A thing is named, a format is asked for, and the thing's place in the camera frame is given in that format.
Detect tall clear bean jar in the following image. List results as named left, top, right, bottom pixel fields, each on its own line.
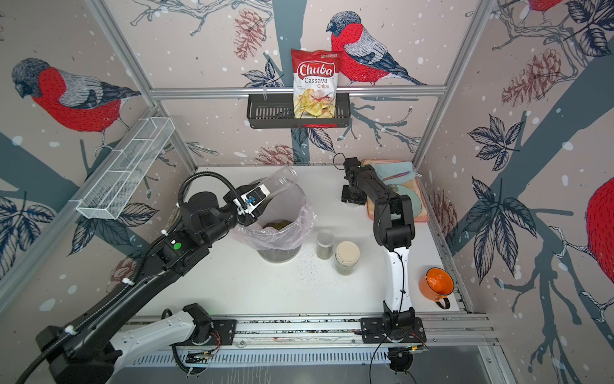
left=254, top=166, right=297, bottom=204

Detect black wall basket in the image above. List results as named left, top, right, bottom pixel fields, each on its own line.
left=246, top=93, right=351, bottom=129

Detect red Chuba chips bag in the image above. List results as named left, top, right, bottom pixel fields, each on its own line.
left=291, top=50, right=341, bottom=119

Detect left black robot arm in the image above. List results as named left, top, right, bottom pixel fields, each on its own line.
left=17, top=171, right=279, bottom=383

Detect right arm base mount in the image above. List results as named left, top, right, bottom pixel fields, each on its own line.
left=354, top=318, right=427, bottom=344

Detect orange mug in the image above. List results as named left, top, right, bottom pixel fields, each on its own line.
left=419, top=267, right=455, bottom=310

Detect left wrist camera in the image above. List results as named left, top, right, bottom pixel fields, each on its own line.
left=238, top=184, right=272, bottom=217

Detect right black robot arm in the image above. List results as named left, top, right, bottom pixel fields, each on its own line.
left=339, top=157, right=416, bottom=336

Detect teal plate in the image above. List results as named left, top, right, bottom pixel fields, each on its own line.
left=391, top=185, right=422, bottom=219

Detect mesh waste bin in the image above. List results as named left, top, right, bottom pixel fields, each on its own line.
left=246, top=186, right=315, bottom=263

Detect white wire mesh shelf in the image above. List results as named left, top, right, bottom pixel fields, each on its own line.
left=76, top=117, right=175, bottom=220

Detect mung beans in bin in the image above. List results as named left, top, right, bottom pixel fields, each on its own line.
left=263, top=220, right=292, bottom=231

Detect beige lidded bean jar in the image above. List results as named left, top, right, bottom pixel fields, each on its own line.
left=334, top=241, right=361, bottom=276

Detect teal folded cloth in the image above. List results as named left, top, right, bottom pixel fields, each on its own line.
left=373, top=162, right=417, bottom=185

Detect short clear bean jar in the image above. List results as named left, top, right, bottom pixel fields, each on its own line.
left=316, top=230, right=335, bottom=260

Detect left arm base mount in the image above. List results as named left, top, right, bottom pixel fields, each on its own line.
left=181, top=319, right=238, bottom=347

